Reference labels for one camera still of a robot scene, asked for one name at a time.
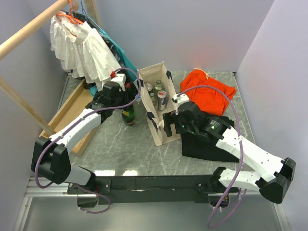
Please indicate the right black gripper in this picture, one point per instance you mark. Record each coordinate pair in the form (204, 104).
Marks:
(170, 118)

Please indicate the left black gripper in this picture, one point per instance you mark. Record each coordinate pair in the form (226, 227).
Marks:
(122, 94)

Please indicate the green glass bottle gold cap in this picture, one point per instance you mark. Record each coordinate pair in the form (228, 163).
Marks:
(128, 112)

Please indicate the pocari sweat plastic bottle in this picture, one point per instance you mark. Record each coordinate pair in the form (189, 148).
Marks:
(138, 99)

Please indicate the red bull can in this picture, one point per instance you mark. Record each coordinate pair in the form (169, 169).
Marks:
(162, 100)

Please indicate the cream canvas tote bag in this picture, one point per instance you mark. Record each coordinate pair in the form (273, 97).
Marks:
(154, 117)

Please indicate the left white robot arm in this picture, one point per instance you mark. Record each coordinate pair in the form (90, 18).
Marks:
(51, 155)

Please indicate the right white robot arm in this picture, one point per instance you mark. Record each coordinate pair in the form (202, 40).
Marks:
(214, 138)

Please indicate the teal garment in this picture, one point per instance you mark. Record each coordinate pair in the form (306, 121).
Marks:
(120, 56)

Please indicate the orange cloth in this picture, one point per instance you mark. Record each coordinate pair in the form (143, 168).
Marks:
(207, 99)

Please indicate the black cloth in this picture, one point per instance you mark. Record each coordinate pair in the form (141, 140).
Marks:
(193, 147)

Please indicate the wooden tray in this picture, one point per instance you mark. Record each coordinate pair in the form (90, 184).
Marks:
(70, 110)

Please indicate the dark soda can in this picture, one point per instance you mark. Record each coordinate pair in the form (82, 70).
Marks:
(148, 87)

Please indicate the far clear glass bottle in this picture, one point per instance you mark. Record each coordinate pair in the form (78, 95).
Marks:
(159, 86)

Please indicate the white ruffled garment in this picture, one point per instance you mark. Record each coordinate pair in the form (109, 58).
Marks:
(81, 49)

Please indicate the dark floral garment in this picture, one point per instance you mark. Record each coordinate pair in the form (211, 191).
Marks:
(82, 17)

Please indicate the orange clothes hanger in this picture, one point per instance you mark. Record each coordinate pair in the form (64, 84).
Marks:
(69, 19)

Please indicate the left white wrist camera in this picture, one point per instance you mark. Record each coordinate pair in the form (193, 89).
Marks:
(120, 79)

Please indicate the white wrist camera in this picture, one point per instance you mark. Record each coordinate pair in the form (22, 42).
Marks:
(179, 100)
(120, 79)

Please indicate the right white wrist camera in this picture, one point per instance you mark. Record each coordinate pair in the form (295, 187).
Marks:
(179, 100)

